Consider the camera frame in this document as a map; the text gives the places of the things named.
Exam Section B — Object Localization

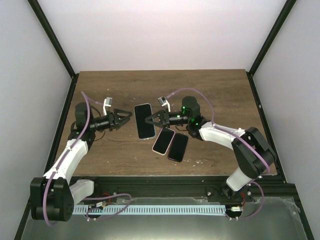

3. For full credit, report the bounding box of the beige phone case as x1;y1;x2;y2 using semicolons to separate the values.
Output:
151;127;176;156

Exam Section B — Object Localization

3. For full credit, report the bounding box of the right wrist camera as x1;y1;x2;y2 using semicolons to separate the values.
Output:
158;96;171;113

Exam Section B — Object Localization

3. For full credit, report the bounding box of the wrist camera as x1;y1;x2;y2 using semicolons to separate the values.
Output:
158;96;171;113
102;97;113;116

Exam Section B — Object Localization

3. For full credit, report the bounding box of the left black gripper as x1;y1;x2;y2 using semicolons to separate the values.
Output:
89;109;133;132

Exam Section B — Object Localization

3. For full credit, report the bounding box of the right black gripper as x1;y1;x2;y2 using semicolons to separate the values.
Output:
145;108;191;129

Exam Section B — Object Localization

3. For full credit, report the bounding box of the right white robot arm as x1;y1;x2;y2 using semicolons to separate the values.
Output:
145;96;277;202

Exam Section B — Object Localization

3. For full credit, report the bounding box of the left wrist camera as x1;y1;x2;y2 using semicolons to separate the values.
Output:
102;97;113;116

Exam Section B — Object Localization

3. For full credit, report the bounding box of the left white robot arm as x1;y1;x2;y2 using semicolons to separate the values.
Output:
30;102;133;223

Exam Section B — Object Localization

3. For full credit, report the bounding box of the light blue slotted cable duct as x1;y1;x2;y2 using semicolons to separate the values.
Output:
72;205;226;216

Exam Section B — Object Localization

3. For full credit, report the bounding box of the clear magsafe phone case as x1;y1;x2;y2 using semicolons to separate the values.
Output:
133;102;156;141

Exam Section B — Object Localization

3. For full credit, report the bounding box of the black aluminium frame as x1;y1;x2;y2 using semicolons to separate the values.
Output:
28;0;314;240

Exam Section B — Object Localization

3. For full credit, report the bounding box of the black phone case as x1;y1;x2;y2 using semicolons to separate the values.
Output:
167;133;190;163

